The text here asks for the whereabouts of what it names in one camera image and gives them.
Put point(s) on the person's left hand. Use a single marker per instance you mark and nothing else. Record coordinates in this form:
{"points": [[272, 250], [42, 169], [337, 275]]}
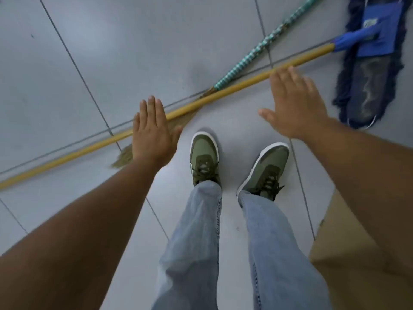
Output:
{"points": [[153, 138]]}

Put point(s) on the person's right hand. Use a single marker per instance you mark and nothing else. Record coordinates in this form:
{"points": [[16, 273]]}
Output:
{"points": [[296, 109]]}

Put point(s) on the person's left little finger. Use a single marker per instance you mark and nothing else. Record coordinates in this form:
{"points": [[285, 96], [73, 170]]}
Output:
{"points": [[136, 122]]}

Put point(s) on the person's right middle finger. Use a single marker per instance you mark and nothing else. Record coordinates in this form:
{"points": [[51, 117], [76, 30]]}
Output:
{"points": [[285, 83]]}

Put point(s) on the person's left middle finger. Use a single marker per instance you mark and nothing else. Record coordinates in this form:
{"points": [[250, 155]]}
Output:
{"points": [[151, 109]]}

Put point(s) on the person's right thumb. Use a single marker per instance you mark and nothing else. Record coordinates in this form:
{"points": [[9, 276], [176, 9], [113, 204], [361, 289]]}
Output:
{"points": [[267, 114]]}

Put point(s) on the person's left thumb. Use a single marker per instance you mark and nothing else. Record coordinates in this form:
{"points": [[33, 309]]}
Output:
{"points": [[178, 133]]}

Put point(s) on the person's right little finger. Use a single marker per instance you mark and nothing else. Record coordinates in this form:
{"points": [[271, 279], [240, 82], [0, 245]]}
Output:
{"points": [[311, 88]]}

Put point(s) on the person's right forearm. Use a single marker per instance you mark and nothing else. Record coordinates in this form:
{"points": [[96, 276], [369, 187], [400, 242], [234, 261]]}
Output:
{"points": [[371, 177]]}

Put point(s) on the person's left forearm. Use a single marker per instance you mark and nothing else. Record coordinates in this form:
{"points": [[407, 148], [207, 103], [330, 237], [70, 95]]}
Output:
{"points": [[74, 238]]}

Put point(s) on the person's left green shoe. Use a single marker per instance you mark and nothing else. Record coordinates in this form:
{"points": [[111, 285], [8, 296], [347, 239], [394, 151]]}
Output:
{"points": [[204, 154]]}

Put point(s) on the person's green shoe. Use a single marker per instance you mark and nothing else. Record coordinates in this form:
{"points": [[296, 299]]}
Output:
{"points": [[269, 167], [204, 154]]}

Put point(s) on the person's right green shoe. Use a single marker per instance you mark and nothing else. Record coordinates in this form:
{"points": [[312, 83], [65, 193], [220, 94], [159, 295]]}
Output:
{"points": [[269, 167]]}

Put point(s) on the light blue jeans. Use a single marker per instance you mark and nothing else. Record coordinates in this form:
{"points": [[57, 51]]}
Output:
{"points": [[200, 248]]}

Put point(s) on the brown cardboard box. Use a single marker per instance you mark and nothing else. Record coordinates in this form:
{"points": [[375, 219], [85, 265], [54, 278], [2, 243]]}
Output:
{"points": [[342, 274]]}

